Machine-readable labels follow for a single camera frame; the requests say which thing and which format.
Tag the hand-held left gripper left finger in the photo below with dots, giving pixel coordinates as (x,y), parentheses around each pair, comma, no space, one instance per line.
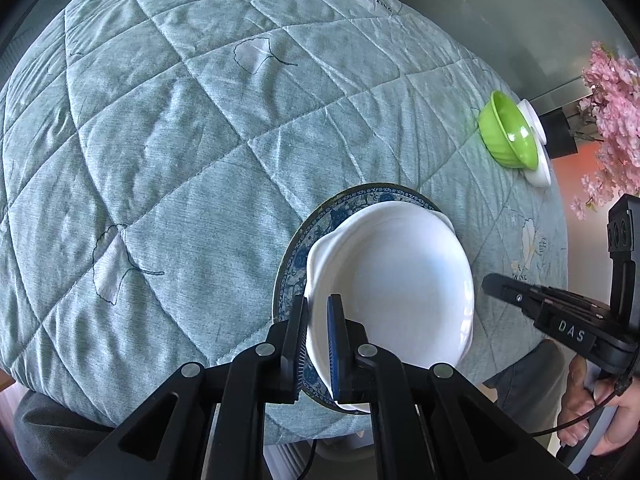
(300,345)

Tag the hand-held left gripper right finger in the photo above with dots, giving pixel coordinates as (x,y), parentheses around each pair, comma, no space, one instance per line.
(335,345)

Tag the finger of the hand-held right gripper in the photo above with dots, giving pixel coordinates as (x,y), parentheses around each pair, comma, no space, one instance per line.
(505,287)

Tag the blue patterned plate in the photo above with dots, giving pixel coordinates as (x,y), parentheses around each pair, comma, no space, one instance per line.
(295,260)

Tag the white bowl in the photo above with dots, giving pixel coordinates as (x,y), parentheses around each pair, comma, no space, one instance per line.
(542,172)
(535,122)

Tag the green bowl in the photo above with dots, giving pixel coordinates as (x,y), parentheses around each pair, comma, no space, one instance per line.
(505,135)

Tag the person's right hand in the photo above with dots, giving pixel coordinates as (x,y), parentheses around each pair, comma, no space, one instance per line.
(620,420)

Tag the person's right leg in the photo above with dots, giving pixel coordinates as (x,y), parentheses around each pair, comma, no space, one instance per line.
(530,375)

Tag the person's leg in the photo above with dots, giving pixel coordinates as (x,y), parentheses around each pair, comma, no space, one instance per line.
(530,375)
(55,425)

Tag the black plant pot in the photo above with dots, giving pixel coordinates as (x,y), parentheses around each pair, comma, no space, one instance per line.
(560,132)

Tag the pink blossom plant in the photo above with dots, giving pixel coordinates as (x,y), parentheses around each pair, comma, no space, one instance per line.
(615,125)

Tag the light blue quilted blanket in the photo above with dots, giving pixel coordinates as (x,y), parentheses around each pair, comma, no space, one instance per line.
(175,160)

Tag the person's left leg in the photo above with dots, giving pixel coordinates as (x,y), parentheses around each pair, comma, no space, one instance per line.
(55,425)

